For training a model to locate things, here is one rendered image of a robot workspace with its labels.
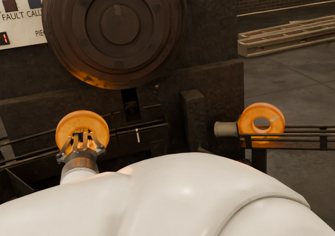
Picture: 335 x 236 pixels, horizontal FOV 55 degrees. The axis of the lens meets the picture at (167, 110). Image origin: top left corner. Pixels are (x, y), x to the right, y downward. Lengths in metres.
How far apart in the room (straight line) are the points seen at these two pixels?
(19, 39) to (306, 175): 1.73
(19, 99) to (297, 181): 1.58
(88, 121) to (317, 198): 1.42
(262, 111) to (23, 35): 0.88
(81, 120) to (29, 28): 0.44
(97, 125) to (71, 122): 0.08
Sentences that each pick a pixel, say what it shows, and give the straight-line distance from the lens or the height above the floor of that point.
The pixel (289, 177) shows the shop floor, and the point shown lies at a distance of 2.15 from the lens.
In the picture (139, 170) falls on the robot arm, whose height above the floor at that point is 1.18.
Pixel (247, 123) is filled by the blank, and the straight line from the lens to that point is 1.21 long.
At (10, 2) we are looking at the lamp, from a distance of 1.26.
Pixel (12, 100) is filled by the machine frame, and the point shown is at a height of 0.87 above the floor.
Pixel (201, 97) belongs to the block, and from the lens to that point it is 1.23.
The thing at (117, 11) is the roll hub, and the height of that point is 1.16.
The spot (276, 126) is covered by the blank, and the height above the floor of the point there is 0.71.
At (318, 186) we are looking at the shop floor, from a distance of 2.12.
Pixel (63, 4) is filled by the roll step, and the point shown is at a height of 1.19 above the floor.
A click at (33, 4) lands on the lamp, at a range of 1.24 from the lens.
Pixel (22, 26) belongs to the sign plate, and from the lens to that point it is 1.26.
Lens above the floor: 1.27
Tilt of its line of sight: 24 degrees down
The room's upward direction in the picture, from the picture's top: 7 degrees counter-clockwise
